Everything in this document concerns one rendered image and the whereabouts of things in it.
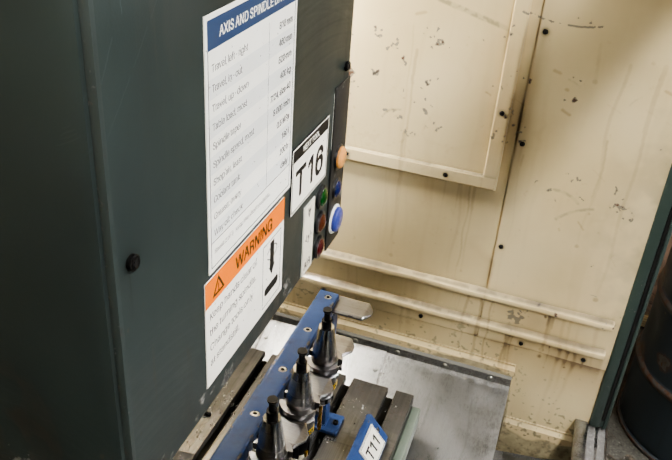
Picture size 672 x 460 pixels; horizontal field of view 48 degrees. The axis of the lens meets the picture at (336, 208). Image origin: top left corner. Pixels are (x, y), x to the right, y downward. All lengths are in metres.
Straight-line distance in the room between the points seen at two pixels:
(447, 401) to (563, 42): 0.86
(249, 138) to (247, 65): 0.06
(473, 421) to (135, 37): 1.51
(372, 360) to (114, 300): 1.45
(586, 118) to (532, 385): 0.68
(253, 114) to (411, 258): 1.18
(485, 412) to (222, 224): 1.33
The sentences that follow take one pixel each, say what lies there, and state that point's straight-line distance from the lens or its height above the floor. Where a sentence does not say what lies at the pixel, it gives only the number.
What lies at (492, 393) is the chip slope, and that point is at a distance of 1.87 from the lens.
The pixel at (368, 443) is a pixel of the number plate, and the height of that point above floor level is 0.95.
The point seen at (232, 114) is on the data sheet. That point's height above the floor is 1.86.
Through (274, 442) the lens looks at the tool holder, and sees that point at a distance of 1.11.
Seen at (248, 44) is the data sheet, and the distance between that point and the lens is 0.57.
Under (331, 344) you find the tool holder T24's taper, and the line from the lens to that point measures 1.26.
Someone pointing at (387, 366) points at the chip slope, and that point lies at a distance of 1.89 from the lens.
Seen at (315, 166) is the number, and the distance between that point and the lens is 0.77.
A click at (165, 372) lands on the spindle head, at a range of 0.57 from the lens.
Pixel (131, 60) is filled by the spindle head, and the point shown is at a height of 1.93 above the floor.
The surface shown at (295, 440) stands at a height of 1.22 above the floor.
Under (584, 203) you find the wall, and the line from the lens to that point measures 1.61.
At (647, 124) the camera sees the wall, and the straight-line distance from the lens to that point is 1.53.
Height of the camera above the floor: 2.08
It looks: 30 degrees down
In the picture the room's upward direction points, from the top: 4 degrees clockwise
